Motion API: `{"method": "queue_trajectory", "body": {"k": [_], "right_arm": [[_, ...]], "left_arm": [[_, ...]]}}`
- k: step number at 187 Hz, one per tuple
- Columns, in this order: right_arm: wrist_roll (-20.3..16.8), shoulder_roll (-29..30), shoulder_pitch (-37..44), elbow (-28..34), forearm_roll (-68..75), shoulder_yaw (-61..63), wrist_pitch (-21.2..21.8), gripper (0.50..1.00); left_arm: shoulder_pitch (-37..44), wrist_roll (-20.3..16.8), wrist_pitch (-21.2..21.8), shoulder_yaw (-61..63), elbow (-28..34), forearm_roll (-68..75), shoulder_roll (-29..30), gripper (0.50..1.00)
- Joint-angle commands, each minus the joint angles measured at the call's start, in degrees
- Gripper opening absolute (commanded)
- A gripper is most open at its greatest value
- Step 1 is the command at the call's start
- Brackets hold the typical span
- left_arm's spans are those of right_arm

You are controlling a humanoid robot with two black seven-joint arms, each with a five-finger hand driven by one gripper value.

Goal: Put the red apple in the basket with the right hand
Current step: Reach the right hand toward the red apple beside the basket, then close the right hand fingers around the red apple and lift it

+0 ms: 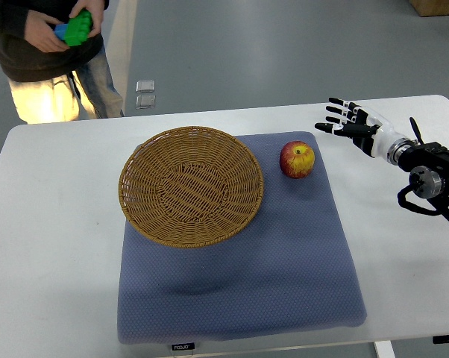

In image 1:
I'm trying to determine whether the person's right hand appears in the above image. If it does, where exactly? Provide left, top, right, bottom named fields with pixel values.
left=24, top=10, right=69, bottom=53

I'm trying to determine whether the person's left hand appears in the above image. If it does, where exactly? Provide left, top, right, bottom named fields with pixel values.
left=69, top=0, right=105, bottom=37

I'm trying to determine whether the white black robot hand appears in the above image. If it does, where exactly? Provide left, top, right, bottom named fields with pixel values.
left=315, top=98, right=409, bottom=165

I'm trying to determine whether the blue toy block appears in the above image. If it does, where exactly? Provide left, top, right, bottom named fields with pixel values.
left=54, top=24, right=68, bottom=41

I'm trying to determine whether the green toy block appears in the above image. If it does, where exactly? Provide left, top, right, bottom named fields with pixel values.
left=64, top=10, right=92, bottom=46

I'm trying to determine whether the red yellow apple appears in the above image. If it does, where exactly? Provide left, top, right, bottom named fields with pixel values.
left=279, top=141, right=315, bottom=179

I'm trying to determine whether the brown wicker basket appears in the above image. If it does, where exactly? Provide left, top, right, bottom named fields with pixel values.
left=118, top=126, right=264, bottom=248

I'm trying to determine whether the person in dark jacket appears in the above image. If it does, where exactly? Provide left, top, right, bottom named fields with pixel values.
left=0, top=1, right=123, bottom=125

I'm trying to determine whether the upper metal floor plate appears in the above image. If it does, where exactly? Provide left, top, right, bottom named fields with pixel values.
left=136, top=80, right=155, bottom=93

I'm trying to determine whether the metal floor plate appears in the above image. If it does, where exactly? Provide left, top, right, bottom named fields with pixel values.
left=136, top=80, right=155, bottom=93
left=136, top=94, right=156, bottom=110

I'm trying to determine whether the lower metal floor plate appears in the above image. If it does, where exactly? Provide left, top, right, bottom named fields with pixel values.
left=136, top=94, right=156, bottom=110

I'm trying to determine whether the wooden box corner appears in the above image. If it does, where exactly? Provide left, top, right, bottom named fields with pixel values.
left=409, top=0, right=449, bottom=17

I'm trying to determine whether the blue grey cushion mat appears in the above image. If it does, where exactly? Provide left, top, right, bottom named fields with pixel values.
left=117, top=131, right=367, bottom=344

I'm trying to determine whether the white table leg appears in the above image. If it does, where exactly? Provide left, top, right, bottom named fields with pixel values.
left=374, top=340, right=396, bottom=358

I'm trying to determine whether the black table control panel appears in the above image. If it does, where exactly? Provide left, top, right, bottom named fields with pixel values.
left=433, top=335, right=449, bottom=345

